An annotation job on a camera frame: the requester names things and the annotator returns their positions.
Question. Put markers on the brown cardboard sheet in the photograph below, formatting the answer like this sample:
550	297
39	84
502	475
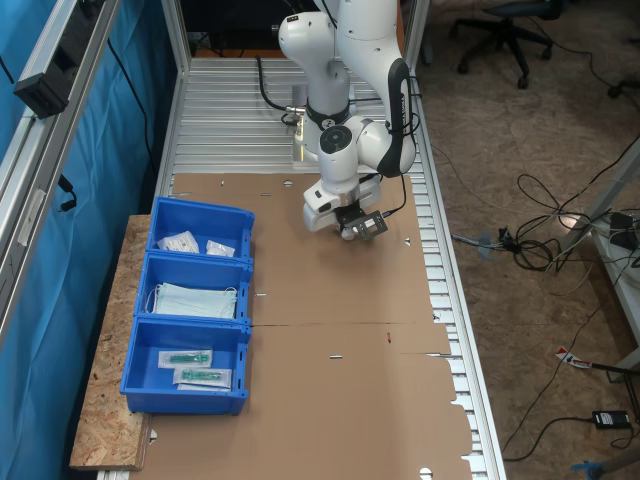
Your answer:
325	400
325	280

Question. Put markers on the gauze roll in clear bag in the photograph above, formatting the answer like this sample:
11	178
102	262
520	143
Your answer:
220	248

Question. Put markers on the blue bin with masks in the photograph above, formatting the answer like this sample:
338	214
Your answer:
245	295

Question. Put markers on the blue bin with gauze packets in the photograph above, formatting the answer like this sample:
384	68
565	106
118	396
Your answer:
200	215

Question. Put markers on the white printed compress packet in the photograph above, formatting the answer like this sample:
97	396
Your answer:
177	242

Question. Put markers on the surgical face mask stack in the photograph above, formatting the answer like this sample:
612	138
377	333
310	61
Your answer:
192	300

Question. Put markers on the blue tape piece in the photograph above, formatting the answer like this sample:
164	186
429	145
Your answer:
486	246

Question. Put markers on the green syringe in clear packet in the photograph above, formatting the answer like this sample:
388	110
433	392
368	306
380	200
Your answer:
202	379
185	358

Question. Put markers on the blue bin with syringe packets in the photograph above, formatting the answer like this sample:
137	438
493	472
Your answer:
135	385

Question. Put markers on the chipboard plank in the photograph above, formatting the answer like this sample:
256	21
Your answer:
107	375

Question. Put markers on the black office chair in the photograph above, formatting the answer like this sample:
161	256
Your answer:
505	27

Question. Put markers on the horizontal aluminium beam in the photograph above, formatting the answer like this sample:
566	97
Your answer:
40	175

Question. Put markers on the white tape strip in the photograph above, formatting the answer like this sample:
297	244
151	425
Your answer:
31	220

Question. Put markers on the red white label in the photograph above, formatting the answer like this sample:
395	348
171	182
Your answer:
570	357

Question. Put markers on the white table leg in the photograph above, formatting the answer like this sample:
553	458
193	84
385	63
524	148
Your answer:
607	185

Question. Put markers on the black floor stand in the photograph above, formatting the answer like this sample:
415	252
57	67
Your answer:
617	372

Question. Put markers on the black power adapter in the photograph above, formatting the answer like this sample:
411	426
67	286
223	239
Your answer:
610	419

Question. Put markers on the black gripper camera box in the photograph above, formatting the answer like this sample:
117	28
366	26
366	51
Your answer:
370	227

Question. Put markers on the aluminium corner post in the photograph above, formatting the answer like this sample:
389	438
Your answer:
175	75
417	30

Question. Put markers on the silver power strip on rail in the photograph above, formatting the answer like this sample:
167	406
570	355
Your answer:
45	95

